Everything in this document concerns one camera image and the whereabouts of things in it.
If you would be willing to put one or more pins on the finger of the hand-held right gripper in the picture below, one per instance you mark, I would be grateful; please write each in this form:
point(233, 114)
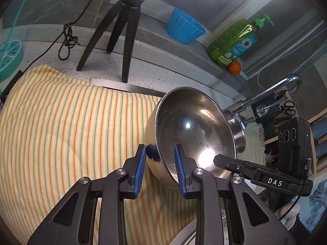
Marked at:
point(230, 166)

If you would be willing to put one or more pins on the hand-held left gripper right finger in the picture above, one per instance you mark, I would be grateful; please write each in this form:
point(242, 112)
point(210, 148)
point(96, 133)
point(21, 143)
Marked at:
point(178, 168)

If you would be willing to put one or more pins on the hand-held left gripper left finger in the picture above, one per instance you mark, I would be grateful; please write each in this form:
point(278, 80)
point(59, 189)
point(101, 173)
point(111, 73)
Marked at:
point(140, 168)

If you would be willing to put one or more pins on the large stainless steel bowl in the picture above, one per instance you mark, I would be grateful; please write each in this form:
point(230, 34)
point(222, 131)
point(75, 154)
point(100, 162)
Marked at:
point(194, 122)

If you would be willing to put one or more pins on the flexible faucet sprayer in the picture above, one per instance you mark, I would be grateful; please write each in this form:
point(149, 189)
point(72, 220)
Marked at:
point(270, 106)

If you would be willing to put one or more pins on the blue patterned cloth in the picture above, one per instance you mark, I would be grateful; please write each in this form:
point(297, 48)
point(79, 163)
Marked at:
point(316, 201)

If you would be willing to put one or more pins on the chrome faucet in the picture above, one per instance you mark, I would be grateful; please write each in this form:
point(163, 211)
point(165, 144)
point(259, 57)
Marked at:
point(276, 85)

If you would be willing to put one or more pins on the yellow striped cloth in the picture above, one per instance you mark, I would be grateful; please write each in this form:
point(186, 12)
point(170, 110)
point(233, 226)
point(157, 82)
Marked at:
point(63, 132)

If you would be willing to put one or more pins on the orange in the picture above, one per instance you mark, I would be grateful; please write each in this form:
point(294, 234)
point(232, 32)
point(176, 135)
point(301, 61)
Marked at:
point(234, 68)

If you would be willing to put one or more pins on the green dish soap bottle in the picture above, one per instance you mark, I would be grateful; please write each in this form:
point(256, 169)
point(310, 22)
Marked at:
point(230, 46)

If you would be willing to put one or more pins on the black tripod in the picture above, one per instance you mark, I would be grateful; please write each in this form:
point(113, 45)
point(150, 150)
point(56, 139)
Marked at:
point(127, 30)

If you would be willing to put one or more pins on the blue ribbed bowl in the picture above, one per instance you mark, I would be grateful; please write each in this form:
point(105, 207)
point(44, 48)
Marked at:
point(184, 26)

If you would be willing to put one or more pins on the teal citrus-pattern disc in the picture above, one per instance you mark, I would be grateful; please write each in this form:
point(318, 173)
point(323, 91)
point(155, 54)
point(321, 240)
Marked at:
point(10, 58)

